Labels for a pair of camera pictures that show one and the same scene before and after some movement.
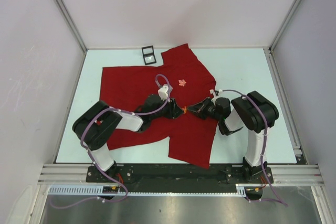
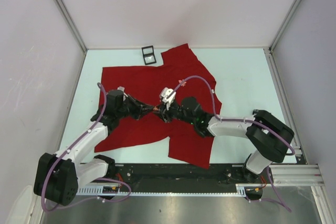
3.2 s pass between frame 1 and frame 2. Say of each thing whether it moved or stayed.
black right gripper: moved
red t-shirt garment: stayed
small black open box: stayed
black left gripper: moved
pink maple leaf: stayed
